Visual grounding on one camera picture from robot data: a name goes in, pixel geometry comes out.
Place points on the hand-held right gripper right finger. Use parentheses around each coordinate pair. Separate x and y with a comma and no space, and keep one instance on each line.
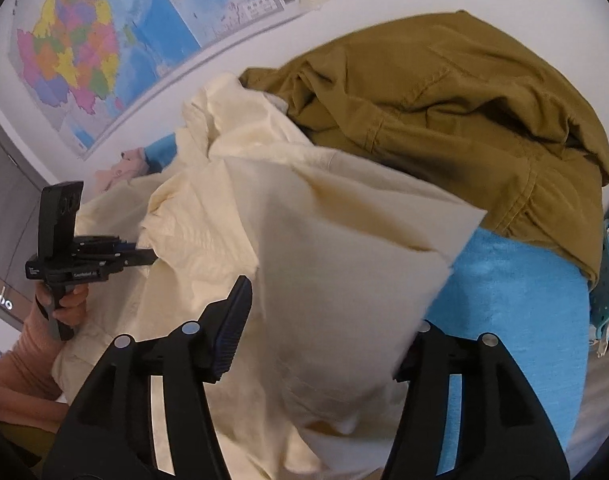
(434,355)

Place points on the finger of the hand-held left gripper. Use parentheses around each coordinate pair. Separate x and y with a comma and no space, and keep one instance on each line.
(142,258)
(128,246)

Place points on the olive jacket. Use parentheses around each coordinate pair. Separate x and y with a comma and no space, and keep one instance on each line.
(459,110)

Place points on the person's olive clothing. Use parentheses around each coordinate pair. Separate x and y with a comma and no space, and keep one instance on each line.
(24,442)

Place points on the teal plastic storage rack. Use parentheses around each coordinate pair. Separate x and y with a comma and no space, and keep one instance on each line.
(606,280)

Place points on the person's left hand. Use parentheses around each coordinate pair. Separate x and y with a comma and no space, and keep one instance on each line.
(74,305)

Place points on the pink folded garment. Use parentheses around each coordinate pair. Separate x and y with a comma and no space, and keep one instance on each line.
(127,165)

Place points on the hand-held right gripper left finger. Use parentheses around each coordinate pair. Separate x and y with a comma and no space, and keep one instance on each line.
(232,330)

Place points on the colourful wall map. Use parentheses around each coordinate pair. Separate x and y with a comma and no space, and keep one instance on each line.
(134,25)

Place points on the blue bed sheet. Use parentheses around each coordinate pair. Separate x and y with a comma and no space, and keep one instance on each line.
(509,320)

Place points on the person's left forearm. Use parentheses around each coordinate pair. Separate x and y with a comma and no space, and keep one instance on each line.
(29,360)

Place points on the cream large garment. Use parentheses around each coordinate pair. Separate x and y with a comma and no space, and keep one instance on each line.
(309,240)

